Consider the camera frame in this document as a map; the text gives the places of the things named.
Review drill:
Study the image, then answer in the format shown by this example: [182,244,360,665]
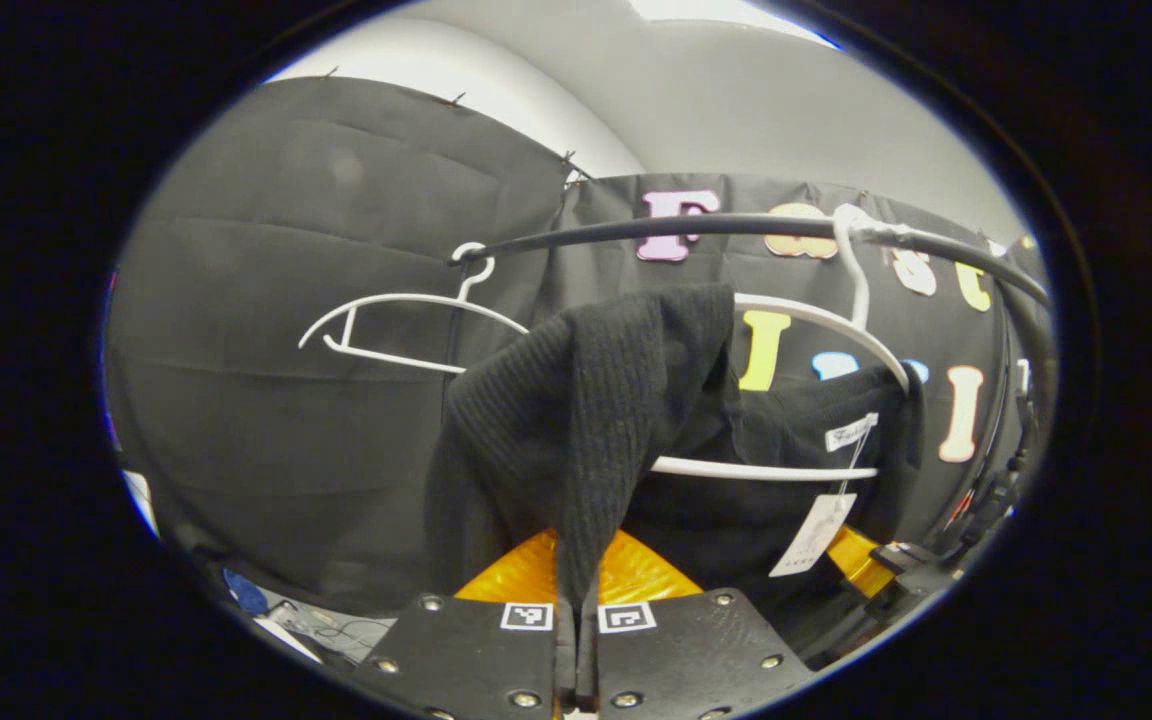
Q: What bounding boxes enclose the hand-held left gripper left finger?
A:
[349,528,578,720]

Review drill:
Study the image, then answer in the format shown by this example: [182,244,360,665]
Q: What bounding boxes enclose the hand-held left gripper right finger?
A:
[579,528,819,720]

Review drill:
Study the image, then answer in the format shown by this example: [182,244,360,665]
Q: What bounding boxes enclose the white clothes hanger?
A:
[298,242,532,376]
[651,203,912,483]

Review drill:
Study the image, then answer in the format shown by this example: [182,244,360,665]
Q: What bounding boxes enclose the black knit garment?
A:
[424,283,927,641]

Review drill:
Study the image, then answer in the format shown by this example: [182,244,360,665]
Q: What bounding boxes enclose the black metal clothes rack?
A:
[444,212,1059,481]

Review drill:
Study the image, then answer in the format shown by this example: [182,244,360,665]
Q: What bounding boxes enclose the white paper hang tag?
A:
[769,492,858,579]

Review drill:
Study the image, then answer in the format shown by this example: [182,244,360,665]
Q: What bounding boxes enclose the blue object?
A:
[223,568,269,615]

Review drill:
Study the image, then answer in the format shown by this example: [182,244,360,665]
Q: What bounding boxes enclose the black backdrop cloth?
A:
[101,75,1052,616]

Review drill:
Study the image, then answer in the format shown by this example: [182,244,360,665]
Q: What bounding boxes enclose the ceiling light panel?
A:
[631,0,837,47]

